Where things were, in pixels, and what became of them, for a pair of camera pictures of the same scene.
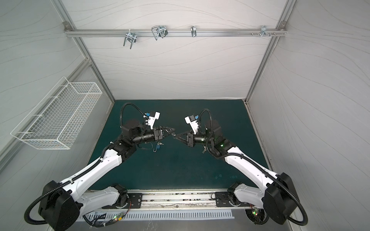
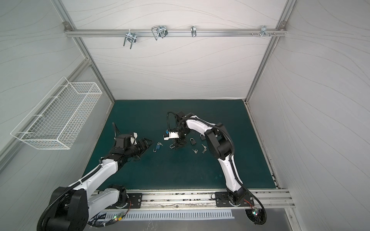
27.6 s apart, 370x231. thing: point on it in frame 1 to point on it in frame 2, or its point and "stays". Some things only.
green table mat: (171, 163) stays
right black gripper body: (190, 138) to (179, 140)
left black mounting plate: (135, 201) stays
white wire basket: (53, 125) stays
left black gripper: (158, 133) to (143, 147)
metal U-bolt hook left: (131, 37) stays
